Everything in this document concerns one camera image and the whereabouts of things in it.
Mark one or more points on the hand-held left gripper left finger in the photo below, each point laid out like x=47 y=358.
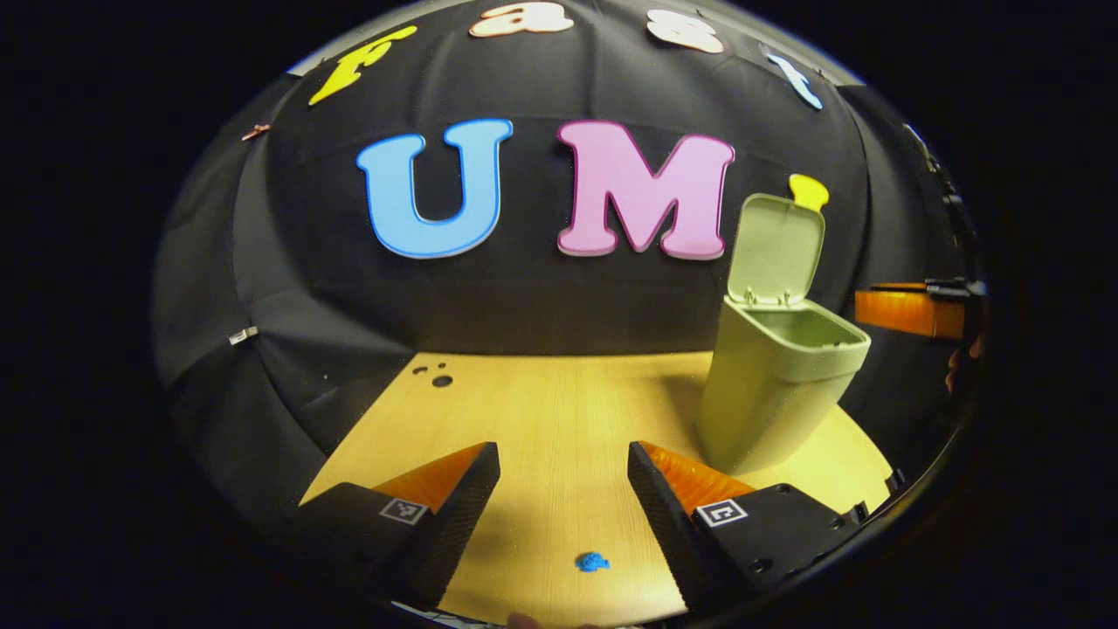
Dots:
x=454 y=524

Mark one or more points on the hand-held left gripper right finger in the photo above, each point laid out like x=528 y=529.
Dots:
x=664 y=524

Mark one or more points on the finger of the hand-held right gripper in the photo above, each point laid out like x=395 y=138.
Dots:
x=908 y=313

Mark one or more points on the blue paper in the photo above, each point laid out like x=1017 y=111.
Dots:
x=592 y=562

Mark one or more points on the pale green garbage bin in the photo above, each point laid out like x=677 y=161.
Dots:
x=777 y=384

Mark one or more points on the wooden desktop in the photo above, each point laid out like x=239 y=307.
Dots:
x=559 y=419

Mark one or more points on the black backdrop cloth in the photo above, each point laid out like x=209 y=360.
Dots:
x=524 y=306

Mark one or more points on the silver cloth clip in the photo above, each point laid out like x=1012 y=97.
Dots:
x=244 y=335

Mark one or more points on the pink cloth clip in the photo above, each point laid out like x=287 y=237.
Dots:
x=255 y=132

